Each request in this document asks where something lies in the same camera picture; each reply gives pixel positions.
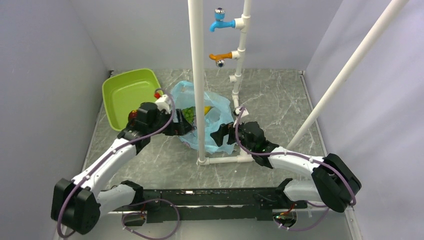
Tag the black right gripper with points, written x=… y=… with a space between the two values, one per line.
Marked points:
x=224 y=130

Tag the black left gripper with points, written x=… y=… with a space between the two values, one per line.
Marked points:
x=182 y=126

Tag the green fake grape bunch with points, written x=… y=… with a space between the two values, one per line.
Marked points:
x=189 y=114

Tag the yellow fake mango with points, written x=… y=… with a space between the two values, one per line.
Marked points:
x=207 y=109

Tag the light blue printed plastic bag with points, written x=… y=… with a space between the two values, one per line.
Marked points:
x=184 y=97

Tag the dark red fake apple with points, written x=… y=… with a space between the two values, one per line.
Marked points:
x=132 y=115

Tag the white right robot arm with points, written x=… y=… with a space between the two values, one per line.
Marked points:
x=328 y=179

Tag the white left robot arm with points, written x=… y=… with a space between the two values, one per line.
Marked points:
x=79 y=203

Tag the lime green plastic basin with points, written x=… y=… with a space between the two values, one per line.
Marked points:
x=125 y=92

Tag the orange plastic faucet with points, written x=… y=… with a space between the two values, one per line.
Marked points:
x=219 y=59

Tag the blue plastic faucet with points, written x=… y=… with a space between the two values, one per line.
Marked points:
x=219 y=23

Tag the white diagonal pole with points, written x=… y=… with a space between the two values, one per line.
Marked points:
x=375 y=32

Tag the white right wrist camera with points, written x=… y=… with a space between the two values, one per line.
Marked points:
x=239 y=113

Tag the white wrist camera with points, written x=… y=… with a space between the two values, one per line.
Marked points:
x=163 y=102
x=239 y=113

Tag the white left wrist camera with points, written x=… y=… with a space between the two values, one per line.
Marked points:
x=163 y=102

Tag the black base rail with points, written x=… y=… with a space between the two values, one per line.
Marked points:
x=259 y=203

